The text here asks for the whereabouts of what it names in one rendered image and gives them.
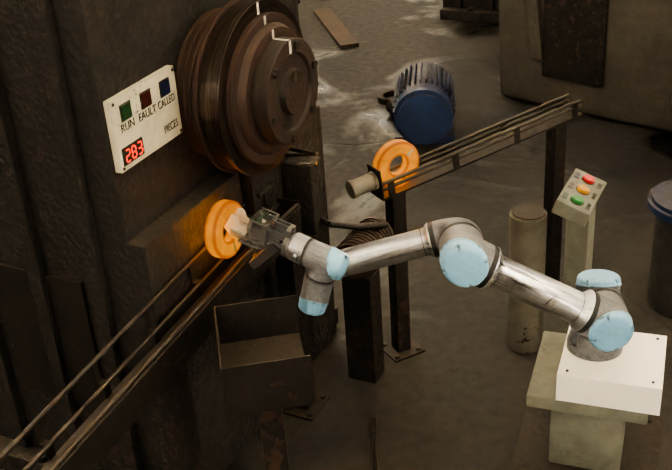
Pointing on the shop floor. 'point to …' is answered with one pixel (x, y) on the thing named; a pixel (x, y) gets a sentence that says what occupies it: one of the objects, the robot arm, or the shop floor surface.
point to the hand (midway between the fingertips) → (224, 222)
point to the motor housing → (364, 311)
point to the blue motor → (425, 105)
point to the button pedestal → (578, 229)
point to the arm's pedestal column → (585, 442)
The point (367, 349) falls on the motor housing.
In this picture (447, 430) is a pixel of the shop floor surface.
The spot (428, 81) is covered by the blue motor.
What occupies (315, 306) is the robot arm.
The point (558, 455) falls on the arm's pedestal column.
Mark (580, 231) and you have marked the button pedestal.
